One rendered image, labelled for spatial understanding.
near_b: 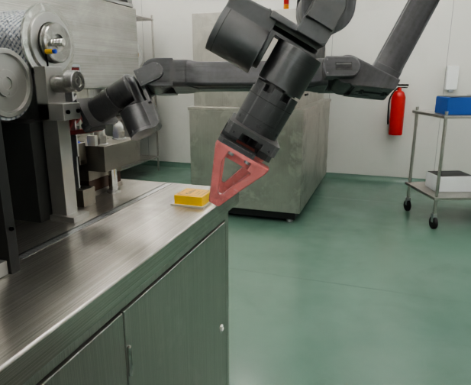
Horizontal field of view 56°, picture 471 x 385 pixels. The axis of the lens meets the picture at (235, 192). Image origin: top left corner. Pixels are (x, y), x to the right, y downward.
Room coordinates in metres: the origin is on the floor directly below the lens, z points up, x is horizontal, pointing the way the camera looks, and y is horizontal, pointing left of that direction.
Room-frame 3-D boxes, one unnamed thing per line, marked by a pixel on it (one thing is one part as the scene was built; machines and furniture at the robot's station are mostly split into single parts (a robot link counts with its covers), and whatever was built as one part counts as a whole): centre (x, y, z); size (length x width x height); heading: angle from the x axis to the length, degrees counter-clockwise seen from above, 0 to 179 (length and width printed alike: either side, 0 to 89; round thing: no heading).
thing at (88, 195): (1.03, 0.47, 0.92); 0.28 x 0.04 x 0.04; 71
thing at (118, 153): (1.15, 0.46, 1.00); 0.40 x 0.16 x 0.06; 71
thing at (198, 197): (1.01, 0.10, 0.91); 0.07 x 0.07 x 0.02; 71
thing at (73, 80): (0.87, 0.31, 1.18); 0.04 x 0.02 x 0.04; 161
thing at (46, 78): (0.88, 0.34, 1.05); 0.06 x 0.05 x 0.31; 71
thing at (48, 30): (0.93, 0.36, 1.25); 0.07 x 0.02 x 0.07; 161
